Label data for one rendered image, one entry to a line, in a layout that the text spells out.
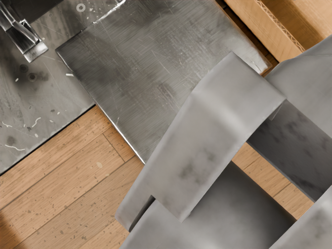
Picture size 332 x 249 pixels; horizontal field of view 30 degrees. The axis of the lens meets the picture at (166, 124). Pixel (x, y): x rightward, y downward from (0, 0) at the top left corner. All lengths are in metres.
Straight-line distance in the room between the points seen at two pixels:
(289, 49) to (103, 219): 0.25
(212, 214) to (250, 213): 0.02
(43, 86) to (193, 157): 0.44
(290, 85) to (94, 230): 0.42
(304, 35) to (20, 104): 0.32
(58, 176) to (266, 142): 0.40
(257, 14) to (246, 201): 0.37
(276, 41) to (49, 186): 0.28
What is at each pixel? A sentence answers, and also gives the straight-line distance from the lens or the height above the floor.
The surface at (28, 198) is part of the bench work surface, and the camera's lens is 0.66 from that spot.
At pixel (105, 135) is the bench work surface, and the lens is 0.66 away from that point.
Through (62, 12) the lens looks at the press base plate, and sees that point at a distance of 0.72.
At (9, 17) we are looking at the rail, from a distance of 0.62.
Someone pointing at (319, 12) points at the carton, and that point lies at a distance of 0.71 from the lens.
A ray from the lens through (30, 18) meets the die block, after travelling 0.71.
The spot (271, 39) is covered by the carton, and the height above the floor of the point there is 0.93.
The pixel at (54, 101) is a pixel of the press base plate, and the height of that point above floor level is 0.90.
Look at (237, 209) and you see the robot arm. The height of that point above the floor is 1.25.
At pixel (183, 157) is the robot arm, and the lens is 0.26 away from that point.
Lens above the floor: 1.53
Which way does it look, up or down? 75 degrees down
